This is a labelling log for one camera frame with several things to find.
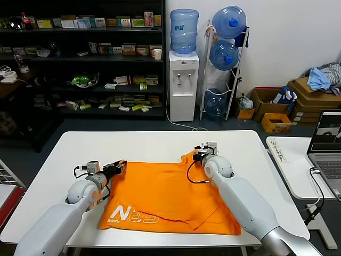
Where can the bowl with green packets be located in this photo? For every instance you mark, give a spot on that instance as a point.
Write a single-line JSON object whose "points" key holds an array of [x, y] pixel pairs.
{"points": [[82, 80]]}

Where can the green white carton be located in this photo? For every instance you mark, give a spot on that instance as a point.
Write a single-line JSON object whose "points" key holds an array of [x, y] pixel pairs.
{"points": [[138, 23]]}

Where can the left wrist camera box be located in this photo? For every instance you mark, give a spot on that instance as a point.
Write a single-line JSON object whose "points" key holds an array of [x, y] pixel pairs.
{"points": [[93, 168]]}

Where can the small yellow cardboard box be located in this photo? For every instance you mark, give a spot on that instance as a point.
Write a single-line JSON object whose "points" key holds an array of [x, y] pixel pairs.
{"points": [[245, 114]]}

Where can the black shelving unit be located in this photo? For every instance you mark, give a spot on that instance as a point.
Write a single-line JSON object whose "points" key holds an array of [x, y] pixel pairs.
{"points": [[80, 30]]}

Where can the open brown cardboard box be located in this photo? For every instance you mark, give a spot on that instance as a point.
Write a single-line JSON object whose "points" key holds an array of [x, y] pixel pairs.
{"points": [[266, 108]]}

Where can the orange white carton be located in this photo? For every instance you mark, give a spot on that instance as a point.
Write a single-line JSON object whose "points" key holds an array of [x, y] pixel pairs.
{"points": [[142, 50]]}

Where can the clear plastic bottle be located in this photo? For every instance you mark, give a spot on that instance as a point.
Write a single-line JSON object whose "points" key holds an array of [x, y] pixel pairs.
{"points": [[18, 60]]}

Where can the grey laptop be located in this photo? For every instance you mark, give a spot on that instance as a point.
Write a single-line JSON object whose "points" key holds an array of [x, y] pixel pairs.
{"points": [[327, 165]]}

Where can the cola bottle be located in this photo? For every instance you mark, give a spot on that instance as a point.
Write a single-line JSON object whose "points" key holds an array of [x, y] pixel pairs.
{"points": [[26, 22]]}

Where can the plain white carton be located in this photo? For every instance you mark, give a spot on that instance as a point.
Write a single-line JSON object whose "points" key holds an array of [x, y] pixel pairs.
{"points": [[67, 24]]}

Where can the pile of blue clothes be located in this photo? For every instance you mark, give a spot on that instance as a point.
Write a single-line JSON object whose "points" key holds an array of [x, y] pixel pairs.
{"points": [[322, 77]]}

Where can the white metal jug rack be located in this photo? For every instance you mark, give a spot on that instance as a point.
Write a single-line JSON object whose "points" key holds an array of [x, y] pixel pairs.
{"points": [[204, 80]]}

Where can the small yellow carton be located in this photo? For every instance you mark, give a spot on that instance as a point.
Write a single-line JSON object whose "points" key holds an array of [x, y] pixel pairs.
{"points": [[157, 20]]}

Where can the dark wooden desk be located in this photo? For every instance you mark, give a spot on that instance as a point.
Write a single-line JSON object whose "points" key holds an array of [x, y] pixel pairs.
{"points": [[16, 90]]}

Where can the white paper cup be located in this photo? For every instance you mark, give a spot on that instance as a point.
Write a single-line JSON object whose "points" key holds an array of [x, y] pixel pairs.
{"points": [[157, 54]]}

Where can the white side table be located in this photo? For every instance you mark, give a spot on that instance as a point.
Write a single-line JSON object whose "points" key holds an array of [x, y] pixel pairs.
{"points": [[293, 173]]}

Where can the red panel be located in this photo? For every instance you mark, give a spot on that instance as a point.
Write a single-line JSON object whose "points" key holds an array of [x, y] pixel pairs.
{"points": [[9, 205]]}

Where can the orange cardboard box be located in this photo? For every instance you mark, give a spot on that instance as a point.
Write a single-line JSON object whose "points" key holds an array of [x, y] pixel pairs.
{"points": [[275, 125]]}

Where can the tall pink carton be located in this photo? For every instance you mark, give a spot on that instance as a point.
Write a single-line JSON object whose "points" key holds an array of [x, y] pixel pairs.
{"points": [[149, 19]]}

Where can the orange t-shirt with white print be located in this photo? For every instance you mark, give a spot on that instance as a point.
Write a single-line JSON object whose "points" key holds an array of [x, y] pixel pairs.
{"points": [[165, 197]]}

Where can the pink cloth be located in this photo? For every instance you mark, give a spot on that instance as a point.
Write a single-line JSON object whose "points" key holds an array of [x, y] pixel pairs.
{"points": [[210, 30]]}

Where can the red white carton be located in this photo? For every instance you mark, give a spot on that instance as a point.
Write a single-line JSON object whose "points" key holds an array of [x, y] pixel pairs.
{"points": [[123, 80]]}

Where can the white water dispenser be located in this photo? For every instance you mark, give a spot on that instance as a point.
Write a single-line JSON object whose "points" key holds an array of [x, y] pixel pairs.
{"points": [[183, 88]]}

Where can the grey plastic bag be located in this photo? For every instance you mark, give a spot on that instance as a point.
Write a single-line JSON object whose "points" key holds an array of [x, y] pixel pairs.
{"points": [[245, 102]]}

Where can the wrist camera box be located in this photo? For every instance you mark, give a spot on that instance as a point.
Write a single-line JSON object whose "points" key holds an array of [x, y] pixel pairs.
{"points": [[211, 148], [93, 168]]}

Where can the blue water jug with label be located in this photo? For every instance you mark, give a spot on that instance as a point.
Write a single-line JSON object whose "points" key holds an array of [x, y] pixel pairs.
{"points": [[184, 32]]}

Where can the flat white carton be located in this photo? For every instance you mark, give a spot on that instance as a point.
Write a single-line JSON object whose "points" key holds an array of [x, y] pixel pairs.
{"points": [[110, 86]]}

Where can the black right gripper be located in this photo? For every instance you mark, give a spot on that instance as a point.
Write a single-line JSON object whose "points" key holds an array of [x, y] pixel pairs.
{"points": [[201, 156]]}

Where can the white flat device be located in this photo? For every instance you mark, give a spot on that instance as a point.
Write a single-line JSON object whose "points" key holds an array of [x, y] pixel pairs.
{"points": [[9, 79]]}

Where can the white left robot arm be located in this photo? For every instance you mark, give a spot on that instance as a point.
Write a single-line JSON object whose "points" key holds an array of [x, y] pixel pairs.
{"points": [[53, 221]]}

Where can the yellow white carton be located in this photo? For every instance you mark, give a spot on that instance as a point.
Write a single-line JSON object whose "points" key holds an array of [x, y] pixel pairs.
{"points": [[129, 49]]}

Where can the blue white carton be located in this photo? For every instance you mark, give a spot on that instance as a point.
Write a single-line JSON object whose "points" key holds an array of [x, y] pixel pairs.
{"points": [[83, 23]]}

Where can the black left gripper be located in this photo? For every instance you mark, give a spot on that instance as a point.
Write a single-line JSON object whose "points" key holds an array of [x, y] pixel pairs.
{"points": [[112, 169]]}

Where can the stacked brown cardboard boxes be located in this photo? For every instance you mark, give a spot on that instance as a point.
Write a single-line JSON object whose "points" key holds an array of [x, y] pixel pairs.
{"points": [[311, 104]]}

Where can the black clamp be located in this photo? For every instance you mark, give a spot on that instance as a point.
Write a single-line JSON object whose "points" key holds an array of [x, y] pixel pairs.
{"points": [[239, 77]]}

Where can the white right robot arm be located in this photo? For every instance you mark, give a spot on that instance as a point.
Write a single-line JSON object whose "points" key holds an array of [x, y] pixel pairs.
{"points": [[245, 197]]}

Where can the blue white bag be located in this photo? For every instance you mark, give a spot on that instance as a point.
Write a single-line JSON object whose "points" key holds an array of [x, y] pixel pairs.
{"points": [[286, 96]]}

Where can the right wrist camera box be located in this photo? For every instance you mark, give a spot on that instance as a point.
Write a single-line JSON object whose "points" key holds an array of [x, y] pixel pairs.
{"points": [[211, 148]]}

